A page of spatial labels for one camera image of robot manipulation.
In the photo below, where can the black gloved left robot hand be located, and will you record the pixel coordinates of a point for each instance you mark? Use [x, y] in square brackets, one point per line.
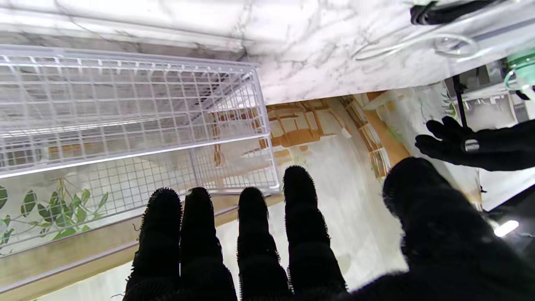
[501, 146]

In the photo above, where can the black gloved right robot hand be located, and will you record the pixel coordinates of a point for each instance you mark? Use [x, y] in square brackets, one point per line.
[309, 251]

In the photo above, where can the printed cafe scene backdrop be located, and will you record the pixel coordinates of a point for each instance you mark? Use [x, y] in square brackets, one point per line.
[334, 188]

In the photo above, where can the teal round fixture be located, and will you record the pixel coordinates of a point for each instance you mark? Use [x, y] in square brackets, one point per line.
[524, 69]

